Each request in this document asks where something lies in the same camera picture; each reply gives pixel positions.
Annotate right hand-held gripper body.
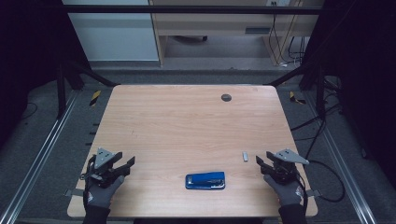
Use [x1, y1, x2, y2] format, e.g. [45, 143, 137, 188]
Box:
[268, 147, 310, 187]

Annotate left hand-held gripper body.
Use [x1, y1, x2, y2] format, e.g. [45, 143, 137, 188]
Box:
[81, 147, 124, 189]

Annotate blue stapler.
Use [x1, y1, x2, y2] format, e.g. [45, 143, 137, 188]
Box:
[185, 171, 227, 191]

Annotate person's right hand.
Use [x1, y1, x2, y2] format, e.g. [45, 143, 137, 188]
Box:
[262, 174, 304, 207]

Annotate person's left hand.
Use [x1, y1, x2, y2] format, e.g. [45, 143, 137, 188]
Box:
[84, 175, 126, 210]

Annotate yellow black tape strip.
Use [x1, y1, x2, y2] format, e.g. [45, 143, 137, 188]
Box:
[89, 90, 103, 107]
[289, 91, 307, 105]

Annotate white cabinet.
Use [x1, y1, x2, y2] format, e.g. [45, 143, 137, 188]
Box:
[61, 0, 161, 63]

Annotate dark curtain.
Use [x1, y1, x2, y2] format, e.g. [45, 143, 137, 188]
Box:
[302, 0, 396, 180]
[0, 0, 92, 151]

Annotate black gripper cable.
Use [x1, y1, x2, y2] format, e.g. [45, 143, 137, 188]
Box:
[79, 154, 97, 216]
[297, 160, 347, 216]

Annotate black floor cables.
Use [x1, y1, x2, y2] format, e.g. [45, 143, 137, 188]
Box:
[290, 74, 344, 161]

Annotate aluminium floor rail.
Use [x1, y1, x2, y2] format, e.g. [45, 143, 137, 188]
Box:
[0, 89, 79, 224]
[302, 91, 378, 224]

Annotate black frame leg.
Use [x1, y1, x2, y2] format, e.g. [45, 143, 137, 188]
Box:
[55, 60, 120, 119]
[266, 61, 327, 120]

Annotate black cable bundle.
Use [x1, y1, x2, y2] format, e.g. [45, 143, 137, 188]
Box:
[279, 35, 308, 67]

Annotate black hanging cable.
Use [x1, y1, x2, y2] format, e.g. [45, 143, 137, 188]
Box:
[268, 13, 282, 65]

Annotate black horizontal frame bar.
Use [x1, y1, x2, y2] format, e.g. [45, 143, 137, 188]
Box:
[61, 4, 323, 15]

